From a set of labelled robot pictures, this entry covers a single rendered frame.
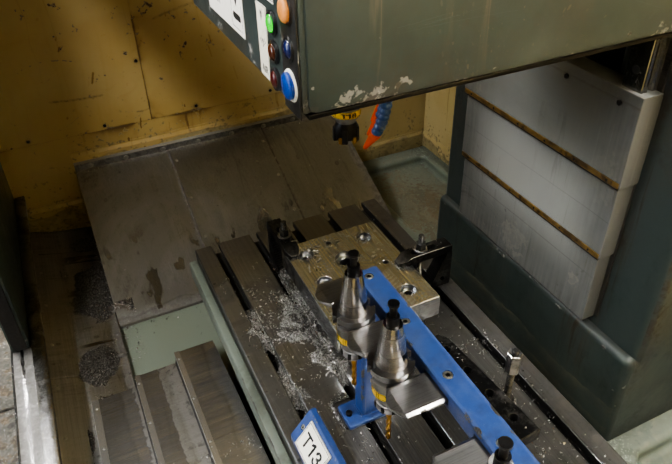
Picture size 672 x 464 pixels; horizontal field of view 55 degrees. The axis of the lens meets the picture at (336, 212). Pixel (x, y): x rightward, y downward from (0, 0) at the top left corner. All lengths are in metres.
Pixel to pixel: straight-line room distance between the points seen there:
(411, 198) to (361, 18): 1.69
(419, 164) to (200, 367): 1.31
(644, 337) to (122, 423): 1.10
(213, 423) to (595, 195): 0.89
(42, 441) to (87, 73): 1.05
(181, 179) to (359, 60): 1.46
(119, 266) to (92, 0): 0.74
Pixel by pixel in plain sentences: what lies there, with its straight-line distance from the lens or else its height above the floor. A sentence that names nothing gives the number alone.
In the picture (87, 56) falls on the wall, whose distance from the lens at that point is 2.01.
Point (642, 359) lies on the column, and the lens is 1.46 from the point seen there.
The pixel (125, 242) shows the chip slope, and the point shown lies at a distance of 1.98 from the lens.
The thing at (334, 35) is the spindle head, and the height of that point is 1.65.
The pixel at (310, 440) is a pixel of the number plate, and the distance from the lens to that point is 1.14.
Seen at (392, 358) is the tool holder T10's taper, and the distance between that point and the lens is 0.84.
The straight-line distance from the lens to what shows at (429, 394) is 0.85.
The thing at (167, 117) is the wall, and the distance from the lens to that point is 2.13.
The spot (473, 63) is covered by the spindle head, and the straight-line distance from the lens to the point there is 0.77.
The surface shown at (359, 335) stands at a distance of 0.91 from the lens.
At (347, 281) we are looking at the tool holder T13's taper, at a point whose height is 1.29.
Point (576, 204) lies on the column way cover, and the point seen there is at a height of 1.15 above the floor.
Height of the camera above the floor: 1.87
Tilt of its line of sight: 35 degrees down
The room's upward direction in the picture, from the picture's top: 1 degrees counter-clockwise
